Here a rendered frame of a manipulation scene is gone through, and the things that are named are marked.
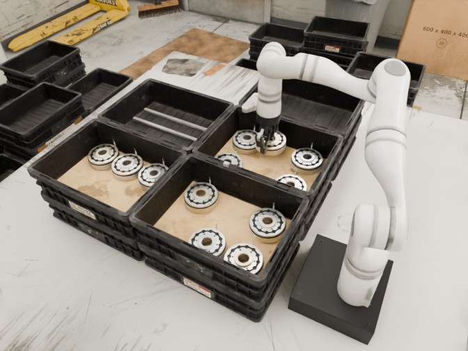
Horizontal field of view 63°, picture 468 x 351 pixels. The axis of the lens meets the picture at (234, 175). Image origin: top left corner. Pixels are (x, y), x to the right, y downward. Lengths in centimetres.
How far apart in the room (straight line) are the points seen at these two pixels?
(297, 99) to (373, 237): 90
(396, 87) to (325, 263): 50
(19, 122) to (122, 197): 125
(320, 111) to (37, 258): 113
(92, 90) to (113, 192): 152
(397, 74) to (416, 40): 267
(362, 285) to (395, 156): 31
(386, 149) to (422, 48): 286
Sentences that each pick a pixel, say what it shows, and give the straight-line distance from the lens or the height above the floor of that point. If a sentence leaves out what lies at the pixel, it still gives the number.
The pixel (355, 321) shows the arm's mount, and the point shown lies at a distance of 106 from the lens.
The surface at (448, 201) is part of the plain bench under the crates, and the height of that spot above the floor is 70.
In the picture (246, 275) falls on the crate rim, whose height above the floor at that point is 93.
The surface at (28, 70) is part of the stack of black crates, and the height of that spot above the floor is 49.
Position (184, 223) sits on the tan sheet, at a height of 83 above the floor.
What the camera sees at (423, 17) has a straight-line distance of 371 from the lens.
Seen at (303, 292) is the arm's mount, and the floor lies 77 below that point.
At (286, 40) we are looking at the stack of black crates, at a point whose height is 38.
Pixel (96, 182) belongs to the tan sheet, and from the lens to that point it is 132.
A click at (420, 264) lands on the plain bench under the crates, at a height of 70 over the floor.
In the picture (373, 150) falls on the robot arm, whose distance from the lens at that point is 92.
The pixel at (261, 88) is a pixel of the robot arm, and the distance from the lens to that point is 112.
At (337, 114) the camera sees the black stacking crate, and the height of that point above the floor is 83.
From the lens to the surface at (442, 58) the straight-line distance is 375.
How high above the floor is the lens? 171
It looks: 45 degrees down
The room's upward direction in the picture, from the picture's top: 2 degrees counter-clockwise
